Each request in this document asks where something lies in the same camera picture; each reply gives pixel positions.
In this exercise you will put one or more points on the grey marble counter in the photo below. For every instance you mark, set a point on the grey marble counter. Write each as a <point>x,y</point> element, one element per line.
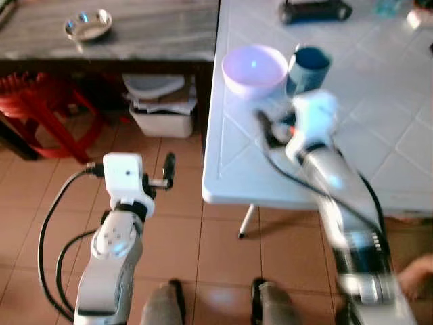
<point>155,30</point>

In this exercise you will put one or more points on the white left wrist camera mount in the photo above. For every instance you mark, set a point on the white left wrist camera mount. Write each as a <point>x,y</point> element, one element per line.
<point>124,177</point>

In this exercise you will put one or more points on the black oblong device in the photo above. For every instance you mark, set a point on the black oblong device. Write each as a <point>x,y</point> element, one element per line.
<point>316,11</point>

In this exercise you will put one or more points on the teal drinking glass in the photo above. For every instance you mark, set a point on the teal drinking glass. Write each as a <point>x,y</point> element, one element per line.
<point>388,7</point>

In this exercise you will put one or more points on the white lidded plastic bin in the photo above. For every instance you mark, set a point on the white lidded plastic bin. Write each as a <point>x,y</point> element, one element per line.
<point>162,112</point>

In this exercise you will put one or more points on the pale purple plastic bowl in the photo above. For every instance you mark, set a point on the pale purple plastic bowl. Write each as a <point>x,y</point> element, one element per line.
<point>254,71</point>

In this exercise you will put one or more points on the grey robot leg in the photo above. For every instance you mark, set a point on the grey robot leg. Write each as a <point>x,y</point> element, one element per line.
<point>277,305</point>
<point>162,305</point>

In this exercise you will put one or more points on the small shiny metal bowl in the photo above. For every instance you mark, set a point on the small shiny metal bowl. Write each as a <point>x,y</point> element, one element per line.
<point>88,26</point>

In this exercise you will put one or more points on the grey left robot leg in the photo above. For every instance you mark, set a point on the grey left robot leg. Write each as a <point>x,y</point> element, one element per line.
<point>162,305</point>

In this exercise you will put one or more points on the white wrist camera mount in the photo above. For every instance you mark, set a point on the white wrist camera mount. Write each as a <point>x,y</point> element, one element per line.
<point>312,122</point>
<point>124,177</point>

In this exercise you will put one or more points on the dark blue cup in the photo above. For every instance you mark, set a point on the dark blue cup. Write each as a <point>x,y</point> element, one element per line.
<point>308,71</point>

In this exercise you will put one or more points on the white metal table leg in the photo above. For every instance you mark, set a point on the white metal table leg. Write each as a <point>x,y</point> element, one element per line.
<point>247,222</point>

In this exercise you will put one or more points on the grey right robot leg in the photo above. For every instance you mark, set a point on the grey right robot leg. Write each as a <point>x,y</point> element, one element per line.
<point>277,305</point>

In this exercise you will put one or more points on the red plastic stool stack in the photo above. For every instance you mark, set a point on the red plastic stool stack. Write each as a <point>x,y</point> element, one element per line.
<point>40,108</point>

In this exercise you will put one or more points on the white flat dish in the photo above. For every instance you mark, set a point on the white flat dish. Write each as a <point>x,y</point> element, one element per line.
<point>421,18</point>

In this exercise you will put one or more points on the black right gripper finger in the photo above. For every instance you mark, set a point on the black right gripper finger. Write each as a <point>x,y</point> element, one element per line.
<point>261,120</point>

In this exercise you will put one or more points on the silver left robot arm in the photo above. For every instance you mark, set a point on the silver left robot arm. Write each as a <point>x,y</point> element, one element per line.
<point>111,257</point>

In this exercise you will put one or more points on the white plastic folding table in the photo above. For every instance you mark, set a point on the white plastic folding table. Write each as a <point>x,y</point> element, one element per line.
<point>379,135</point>

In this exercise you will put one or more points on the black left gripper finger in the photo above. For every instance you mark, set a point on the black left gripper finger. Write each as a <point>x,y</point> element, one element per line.
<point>169,169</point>

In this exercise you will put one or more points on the bare person foot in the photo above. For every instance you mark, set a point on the bare person foot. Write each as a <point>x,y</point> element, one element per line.
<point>416,276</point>

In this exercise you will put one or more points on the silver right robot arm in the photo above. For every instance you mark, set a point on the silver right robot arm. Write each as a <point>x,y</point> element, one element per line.
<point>338,196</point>

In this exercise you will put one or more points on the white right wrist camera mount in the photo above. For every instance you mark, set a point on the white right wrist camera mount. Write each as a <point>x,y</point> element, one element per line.
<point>312,122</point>

